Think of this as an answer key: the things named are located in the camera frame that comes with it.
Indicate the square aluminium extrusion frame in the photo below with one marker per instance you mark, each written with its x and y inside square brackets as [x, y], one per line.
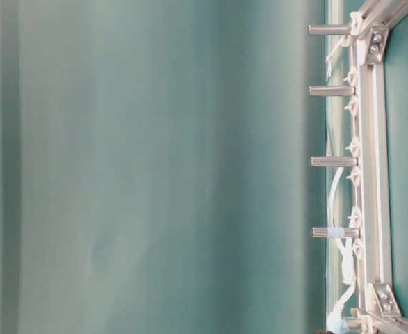
[377, 306]

